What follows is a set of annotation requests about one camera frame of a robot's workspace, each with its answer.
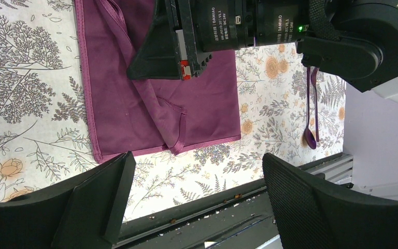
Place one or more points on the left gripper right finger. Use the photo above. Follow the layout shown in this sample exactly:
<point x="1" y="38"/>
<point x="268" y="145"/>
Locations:
<point x="311" y="212"/>

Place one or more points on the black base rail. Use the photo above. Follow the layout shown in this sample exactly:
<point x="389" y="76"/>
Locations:
<point x="241" y="217"/>

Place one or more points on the purple plastic spoon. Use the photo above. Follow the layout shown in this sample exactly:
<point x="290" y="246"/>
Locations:
<point x="308" y="135"/>

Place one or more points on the floral tablecloth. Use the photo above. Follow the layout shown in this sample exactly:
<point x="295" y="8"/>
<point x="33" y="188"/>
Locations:
<point x="44" y="136"/>

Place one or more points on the purple cloth napkin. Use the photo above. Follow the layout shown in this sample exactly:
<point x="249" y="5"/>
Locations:
<point x="148" y="116"/>

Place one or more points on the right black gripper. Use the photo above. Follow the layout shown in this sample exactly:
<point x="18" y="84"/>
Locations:
<point x="171" y="49"/>

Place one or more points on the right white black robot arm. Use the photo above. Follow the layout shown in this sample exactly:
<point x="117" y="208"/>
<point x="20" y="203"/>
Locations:
<point x="354" y="40"/>

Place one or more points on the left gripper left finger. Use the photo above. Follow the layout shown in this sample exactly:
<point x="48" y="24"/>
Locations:
<point x="84" y="211"/>

